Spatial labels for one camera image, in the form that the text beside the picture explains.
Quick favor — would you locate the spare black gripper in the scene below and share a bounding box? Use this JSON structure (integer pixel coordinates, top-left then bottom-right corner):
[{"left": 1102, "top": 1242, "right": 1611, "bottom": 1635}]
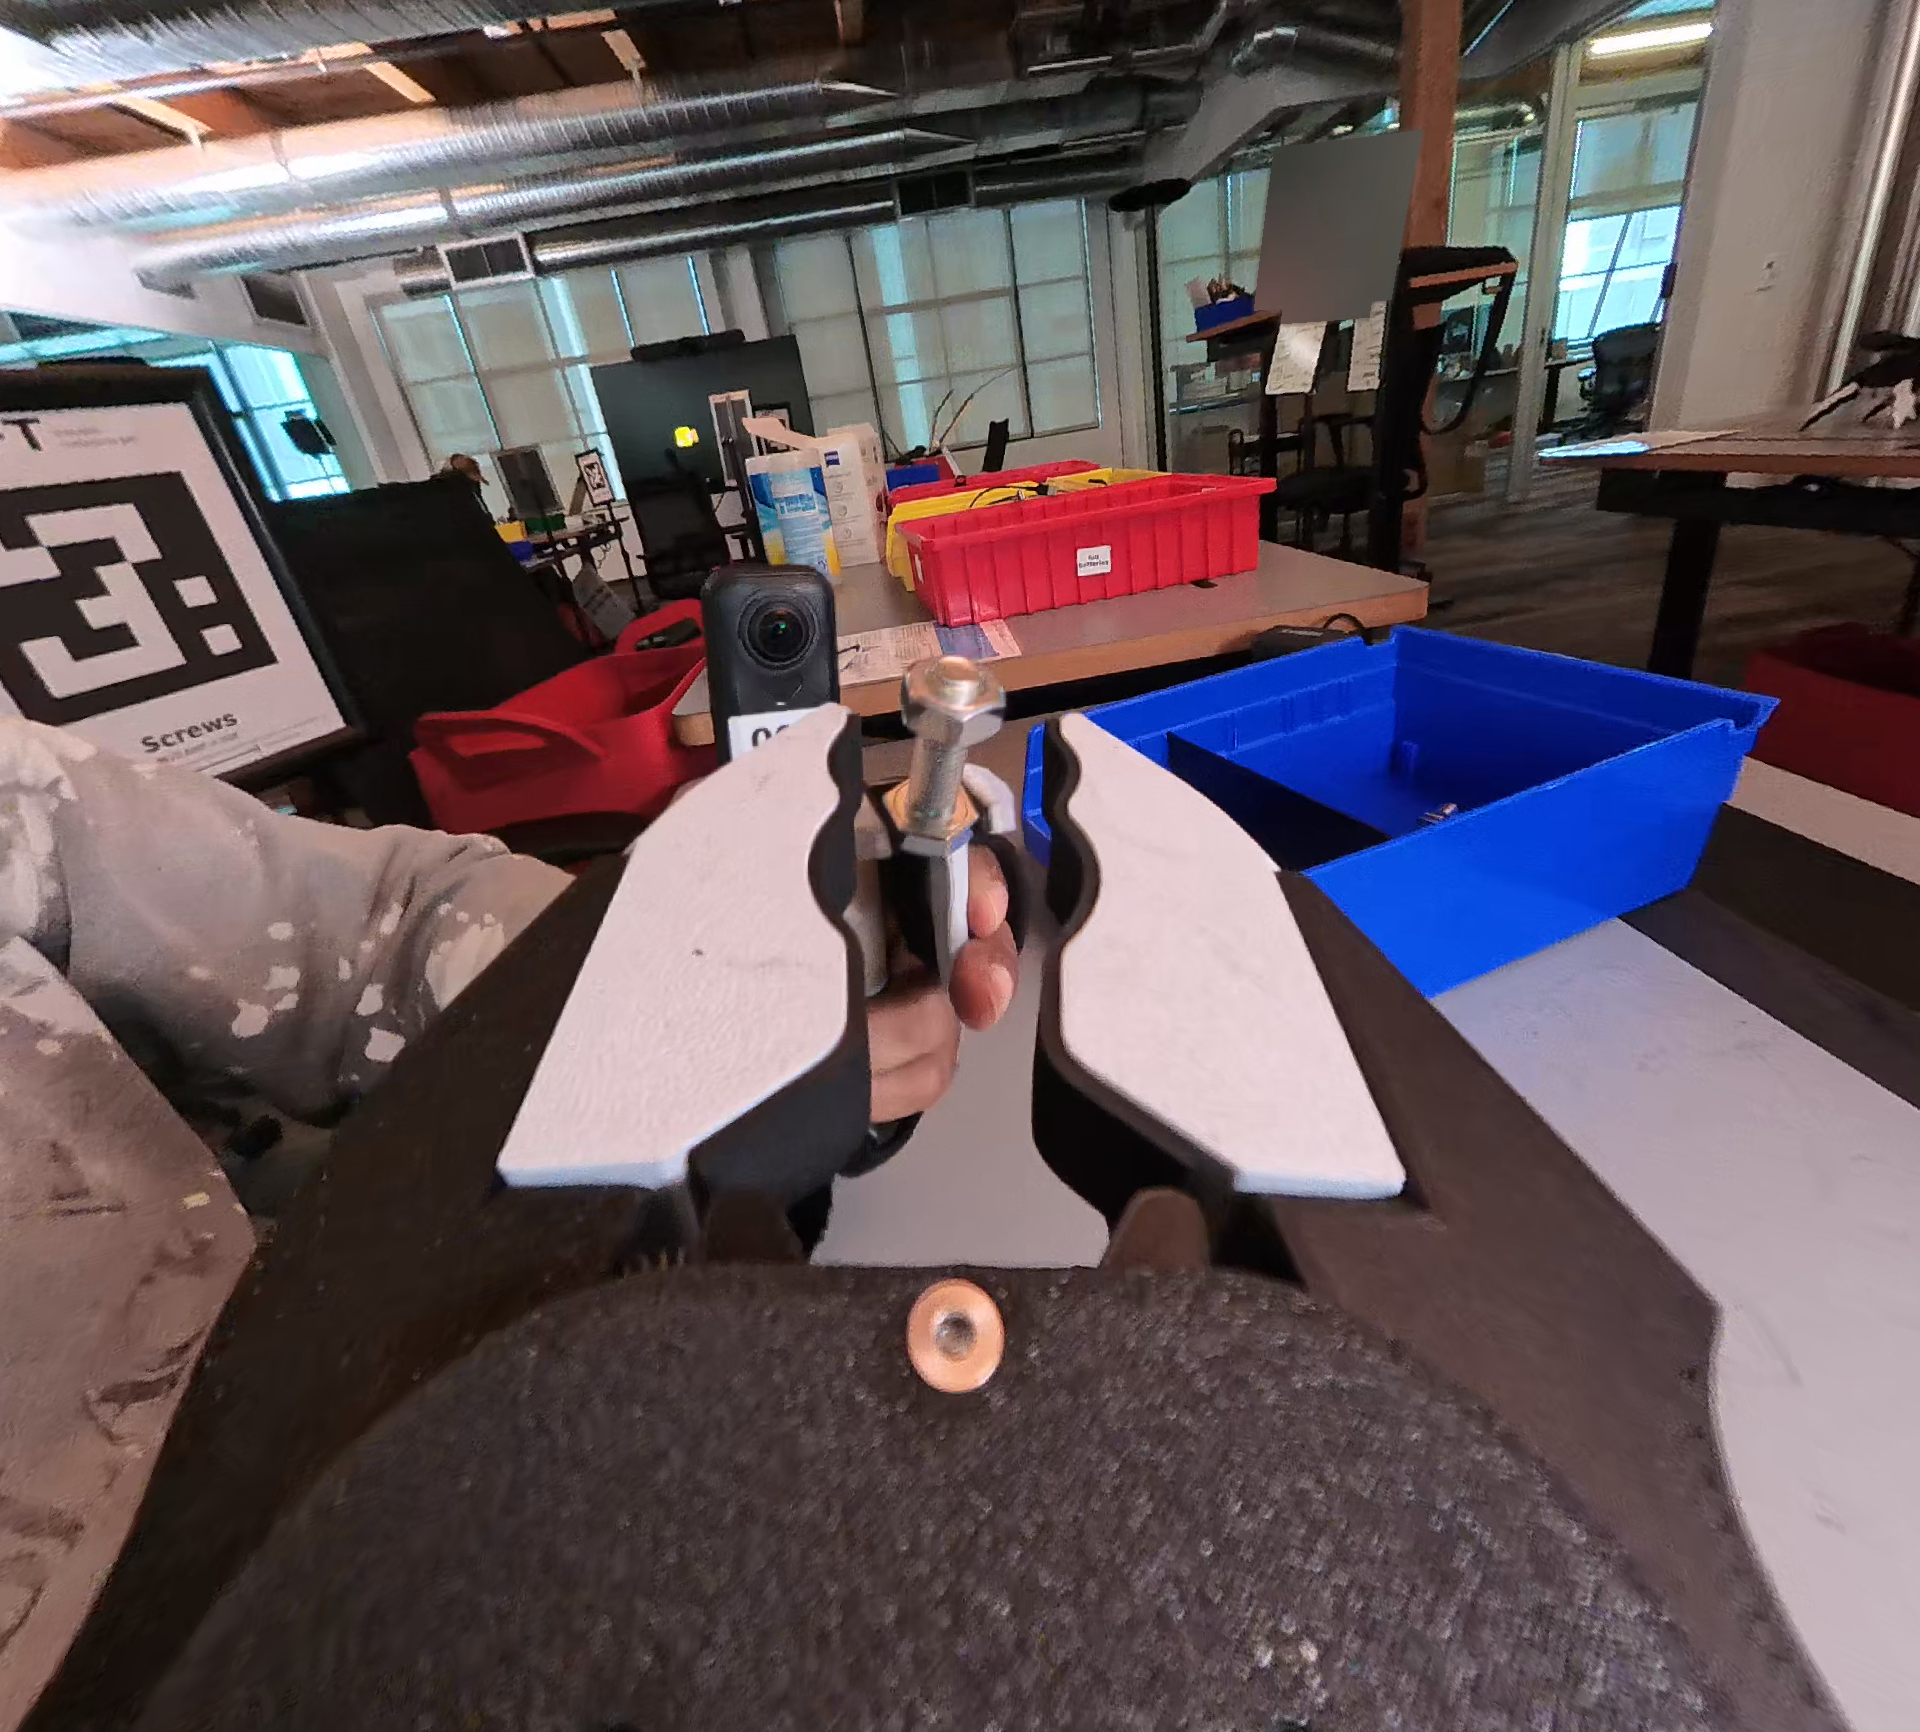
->
[{"left": 1800, "top": 329, "right": 1920, "bottom": 432}]

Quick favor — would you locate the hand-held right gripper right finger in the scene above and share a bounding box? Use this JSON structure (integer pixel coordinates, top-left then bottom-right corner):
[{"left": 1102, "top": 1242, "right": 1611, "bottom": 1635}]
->
[{"left": 1033, "top": 712, "right": 1408, "bottom": 1230}]

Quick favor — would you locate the black framed marker sign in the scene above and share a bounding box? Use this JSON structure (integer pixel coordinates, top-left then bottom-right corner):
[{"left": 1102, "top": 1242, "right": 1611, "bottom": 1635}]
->
[{"left": 0, "top": 369, "right": 368, "bottom": 789}]

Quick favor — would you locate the person's left hand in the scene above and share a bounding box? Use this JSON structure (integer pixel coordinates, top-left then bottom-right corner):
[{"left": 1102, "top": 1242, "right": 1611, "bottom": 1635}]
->
[{"left": 863, "top": 842, "right": 1026, "bottom": 1122}]

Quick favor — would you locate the black wall monitor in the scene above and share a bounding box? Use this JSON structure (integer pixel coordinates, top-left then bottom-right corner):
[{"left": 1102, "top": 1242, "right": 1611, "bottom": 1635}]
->
[{"left": 589, "top": 333, "right": 815, "bottom": 492}]

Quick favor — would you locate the black office chair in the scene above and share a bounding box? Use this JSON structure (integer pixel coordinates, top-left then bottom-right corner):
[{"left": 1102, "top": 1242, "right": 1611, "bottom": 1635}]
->
[
  {"left": 261, "top": 478, "right": 592, "bottom": 834},
  {"left": 1582, "top": 324, "right": 1665, "bottom": 428}
]

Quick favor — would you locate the person's left forearm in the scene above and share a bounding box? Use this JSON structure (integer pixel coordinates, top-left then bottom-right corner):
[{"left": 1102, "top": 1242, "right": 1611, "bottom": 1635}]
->
[{"left": 0, "top": 712, "right": 580, "bottom": 1132}]

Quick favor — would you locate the steel hex bolt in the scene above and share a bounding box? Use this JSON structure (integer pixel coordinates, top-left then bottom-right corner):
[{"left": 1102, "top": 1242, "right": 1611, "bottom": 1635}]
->
[{"left": 882, "top": 674, "right": 992, "bottom": 862}]

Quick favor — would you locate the red plastic storage bin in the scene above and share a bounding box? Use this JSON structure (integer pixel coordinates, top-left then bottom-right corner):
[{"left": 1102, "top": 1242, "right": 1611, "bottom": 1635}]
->
[{"left": 898, "top": 471, "right": 1279, "bottom": 627}]

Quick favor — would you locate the black standing desk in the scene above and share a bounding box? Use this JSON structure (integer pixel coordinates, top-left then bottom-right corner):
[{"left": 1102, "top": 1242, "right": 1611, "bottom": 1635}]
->
[{"left": 1187, "top": 243, "right": 1522, "bottom": 579}]

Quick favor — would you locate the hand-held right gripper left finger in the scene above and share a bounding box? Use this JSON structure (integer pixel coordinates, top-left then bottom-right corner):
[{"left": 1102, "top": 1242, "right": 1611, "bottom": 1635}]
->
[{"left": 496, "top": 700, "right": 874, "bottom": 1213}]

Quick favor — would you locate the red tote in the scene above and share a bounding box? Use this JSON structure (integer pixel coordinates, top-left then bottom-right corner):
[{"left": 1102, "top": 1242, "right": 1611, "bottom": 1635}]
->
[{"left": 409, "top": 601, "right": 719, "bottom": 838}]

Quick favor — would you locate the white cardboard box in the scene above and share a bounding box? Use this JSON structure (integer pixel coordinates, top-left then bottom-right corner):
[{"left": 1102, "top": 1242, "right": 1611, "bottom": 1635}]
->
[{"left": 819, "top": 425, "right": 892, "bottom": 568}]

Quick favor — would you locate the wipes canister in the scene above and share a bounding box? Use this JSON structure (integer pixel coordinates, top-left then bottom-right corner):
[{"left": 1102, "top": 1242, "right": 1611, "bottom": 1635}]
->
[{"left": 742, "top": 450, "right": 838, "bottom": 582}]

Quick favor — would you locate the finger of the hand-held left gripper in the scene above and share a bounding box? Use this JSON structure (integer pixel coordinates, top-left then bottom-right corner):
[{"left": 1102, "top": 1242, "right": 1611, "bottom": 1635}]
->
[{"left": 878, "top": 831, "right": 978, "bottom": 997}]

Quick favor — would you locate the printed colour leaflet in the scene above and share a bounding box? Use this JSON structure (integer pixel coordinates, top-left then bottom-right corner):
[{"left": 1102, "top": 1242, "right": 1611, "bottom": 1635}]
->
[{"left": 838, "top": 615, "right": 1026, "bottom": 674}]

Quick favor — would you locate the blue plastic bin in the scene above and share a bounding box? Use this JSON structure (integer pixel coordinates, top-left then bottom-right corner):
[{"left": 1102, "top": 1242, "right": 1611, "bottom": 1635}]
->
[{"left": 1022, "top": 627, "right": 1781, "bottom": 1000}]

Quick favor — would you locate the red floor bin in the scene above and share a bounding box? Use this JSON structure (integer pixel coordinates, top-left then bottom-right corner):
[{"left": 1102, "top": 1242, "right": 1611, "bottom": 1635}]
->
[{"left": 1744, "top": 627, "right": 1920, "bottom": 821}]

